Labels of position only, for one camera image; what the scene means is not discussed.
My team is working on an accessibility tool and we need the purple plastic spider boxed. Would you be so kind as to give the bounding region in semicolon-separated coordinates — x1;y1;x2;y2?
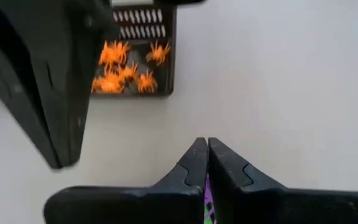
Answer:
203;173;219;224

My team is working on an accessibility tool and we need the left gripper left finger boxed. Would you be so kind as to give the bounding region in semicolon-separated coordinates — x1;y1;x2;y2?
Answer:
43;137;209;224

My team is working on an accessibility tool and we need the black slotted plastic basket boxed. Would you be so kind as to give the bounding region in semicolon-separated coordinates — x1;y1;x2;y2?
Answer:
90;2;178;98

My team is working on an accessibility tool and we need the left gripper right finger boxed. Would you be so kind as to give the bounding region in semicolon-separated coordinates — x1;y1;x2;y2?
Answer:
208;137;358;224

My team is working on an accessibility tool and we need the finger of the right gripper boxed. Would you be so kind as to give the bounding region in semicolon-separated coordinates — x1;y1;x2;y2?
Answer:
0;0;119;168
0;0;63;170

